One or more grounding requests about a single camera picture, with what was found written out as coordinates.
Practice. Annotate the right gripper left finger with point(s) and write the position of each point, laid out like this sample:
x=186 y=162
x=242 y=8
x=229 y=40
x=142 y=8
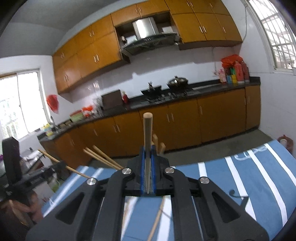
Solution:
x=94 y=211

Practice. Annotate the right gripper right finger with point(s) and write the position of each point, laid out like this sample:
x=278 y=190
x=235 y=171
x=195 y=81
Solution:
x=198 y=209

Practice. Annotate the black kitchen countertop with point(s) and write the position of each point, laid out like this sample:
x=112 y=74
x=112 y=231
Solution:
x=139 y=102

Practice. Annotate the person's left hand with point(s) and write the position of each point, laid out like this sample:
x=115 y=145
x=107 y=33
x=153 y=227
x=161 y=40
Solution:
x=27 y=214

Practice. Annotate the blue white striped tablecloth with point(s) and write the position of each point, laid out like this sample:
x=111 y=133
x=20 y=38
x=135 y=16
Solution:
x=266 y=174

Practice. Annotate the yellow detergent bottle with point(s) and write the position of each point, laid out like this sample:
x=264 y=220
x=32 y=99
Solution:
x=48 y=130

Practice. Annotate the left window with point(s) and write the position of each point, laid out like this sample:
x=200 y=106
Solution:
x=23 y=104

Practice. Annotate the green basin red lid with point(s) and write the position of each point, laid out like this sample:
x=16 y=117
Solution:
x=77 y=116

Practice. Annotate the lower wooden base cabinets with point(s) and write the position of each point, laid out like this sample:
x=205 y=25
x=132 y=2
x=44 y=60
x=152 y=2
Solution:
x=210 y=114

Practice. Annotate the orange plastic bag on counter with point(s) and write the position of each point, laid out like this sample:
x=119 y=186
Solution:
x=88 y=111

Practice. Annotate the dark wooden cutting board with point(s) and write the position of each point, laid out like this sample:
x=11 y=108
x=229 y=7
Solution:
x=112 y=99

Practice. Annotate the red sauce bottle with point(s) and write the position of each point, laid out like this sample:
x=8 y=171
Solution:
x=125 y=97

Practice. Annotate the black wok left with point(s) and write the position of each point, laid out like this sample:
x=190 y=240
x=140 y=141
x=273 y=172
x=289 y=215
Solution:
x=152 y=91

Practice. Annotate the gas stove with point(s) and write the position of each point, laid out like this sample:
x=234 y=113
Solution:
x=171 y=95

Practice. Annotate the black wok with lid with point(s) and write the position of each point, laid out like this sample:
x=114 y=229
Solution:
x=178 y=83

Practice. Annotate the colourful condiment boxes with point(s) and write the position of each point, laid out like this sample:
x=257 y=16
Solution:
x=227 y=76

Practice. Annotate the red thermos bottles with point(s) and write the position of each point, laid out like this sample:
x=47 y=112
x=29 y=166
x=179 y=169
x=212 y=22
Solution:
x=242 y=72

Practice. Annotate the red bag on thermoses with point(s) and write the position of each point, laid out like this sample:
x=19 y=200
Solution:
x=229 y=61

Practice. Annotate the stainless steel range hood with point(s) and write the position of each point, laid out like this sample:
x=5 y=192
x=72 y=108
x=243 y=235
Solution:
x=147 y=34

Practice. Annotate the right barred window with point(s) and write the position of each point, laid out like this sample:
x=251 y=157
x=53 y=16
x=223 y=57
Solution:
x=276 y=35

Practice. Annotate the red plastic bag on wall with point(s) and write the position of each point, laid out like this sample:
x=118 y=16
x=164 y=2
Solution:
x=53 y=103

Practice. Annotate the upper wooden wall cabinets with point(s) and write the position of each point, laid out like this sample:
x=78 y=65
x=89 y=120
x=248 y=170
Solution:
x=111 y=40

